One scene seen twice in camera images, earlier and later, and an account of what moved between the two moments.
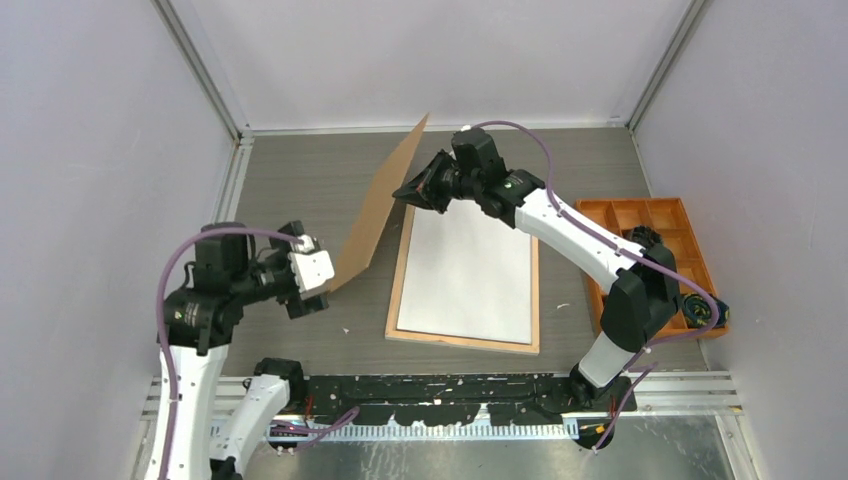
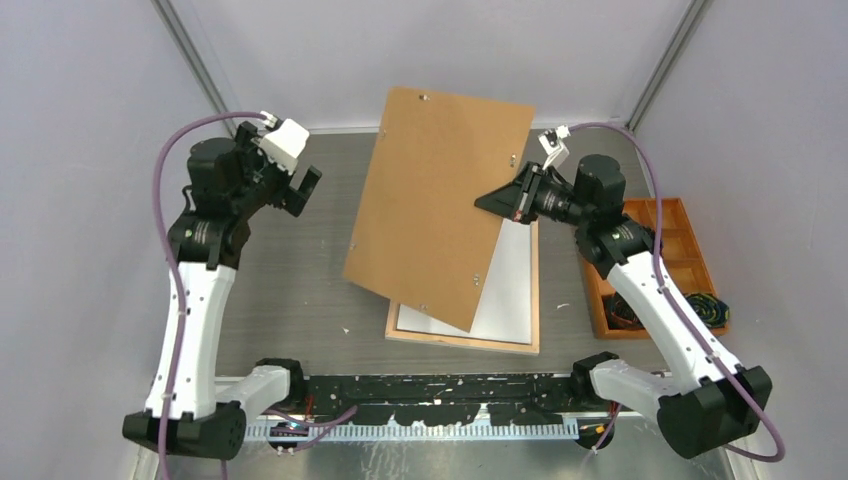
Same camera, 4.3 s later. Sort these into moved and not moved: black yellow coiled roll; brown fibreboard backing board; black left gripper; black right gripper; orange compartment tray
Moved: black right gripper; black left gripper; brown fibreboard backing board
Not moved: orange compartment tray; black yellow coiled roll
